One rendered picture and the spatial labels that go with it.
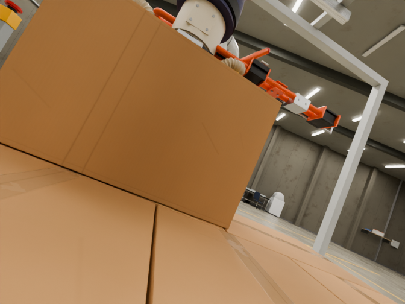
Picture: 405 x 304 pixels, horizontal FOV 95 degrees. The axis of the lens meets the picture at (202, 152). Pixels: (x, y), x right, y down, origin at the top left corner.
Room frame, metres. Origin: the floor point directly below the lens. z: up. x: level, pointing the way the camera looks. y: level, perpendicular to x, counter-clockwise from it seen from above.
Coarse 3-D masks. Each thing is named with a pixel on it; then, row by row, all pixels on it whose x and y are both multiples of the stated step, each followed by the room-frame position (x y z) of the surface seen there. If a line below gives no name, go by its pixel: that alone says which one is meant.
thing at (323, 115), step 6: (318, 108) 0.72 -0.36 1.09; (324, 108) 0.69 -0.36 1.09; (324, 114) 0.70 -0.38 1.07; (330, 114) 0.71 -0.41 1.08; (336, 114) 0.71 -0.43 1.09; (312, 120) 0.74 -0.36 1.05; (318, 120) 0.72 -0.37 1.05; (324, 120) 0.70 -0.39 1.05; (330, 120) 0.71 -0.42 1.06; (336, 120) 0.71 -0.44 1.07; (318, 126) 0.77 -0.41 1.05; (324, 126) 0.74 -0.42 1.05; (330, 126) 0.72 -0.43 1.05; (336, 126) 0.71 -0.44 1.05
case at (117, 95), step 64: (64, 0) 0.36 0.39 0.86; (128, 0) 0.39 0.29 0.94; (64, 64) 0.38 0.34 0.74; (128, 64) 0.41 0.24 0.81; (192, 64) 0.45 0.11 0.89; (0, 128) 0.37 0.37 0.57; (64, 128) 0.39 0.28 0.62; (128, 128) 0.43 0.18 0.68; (192, 128) 0.47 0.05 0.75; (256, 128) 0.51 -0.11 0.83; (192, 192) 0.49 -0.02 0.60
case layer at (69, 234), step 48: (0, 144) 0.37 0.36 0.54; (0, 192) 0.22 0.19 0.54; (48, 192) 0.27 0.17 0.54; (96, 192) 0.35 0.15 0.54; (0, 240) 0.16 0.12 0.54; (48, 240) 0.18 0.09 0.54; (96, 240) 0.21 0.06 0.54; (144, 240) 0.26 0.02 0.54; (192, 240) 0.34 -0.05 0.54; (240, 240) 0.48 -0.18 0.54; (288, 240) 0.84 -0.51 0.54; (0, 288) 0.12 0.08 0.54; (48, 288) 0.14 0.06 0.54; (96, 288) 0.16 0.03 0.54; (144, 288) 0.18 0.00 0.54; (192, 288) 0.21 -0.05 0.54; (240, 288) 0.25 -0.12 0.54; (288, 288) 0.32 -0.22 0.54; (336, 288) 0.45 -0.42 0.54
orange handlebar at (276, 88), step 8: (160, 8) 0.56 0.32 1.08; (160, 16) 0.57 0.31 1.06; (168, 16) 0.57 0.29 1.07; (168, 24) 0.61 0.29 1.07; (216, 48) 0.61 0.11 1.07; (216, 56) 0.65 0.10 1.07; (224, 56) 0.62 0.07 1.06; (232, 56) 0.62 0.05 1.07; (272, 80) 0.65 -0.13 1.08; (264, 88) 0.70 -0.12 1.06; (272, 88) 0.67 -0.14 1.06; (280, 88) 0.66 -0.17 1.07; (272, 96) 0.72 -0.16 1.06; (280, 96) 0.71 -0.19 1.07; (288, 96) 0.68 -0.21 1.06; (296, 96) 0.68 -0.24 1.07; (304, 112) 0.74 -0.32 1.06; (312, 112) 0.74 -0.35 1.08; (320, 112) 0.70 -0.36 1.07
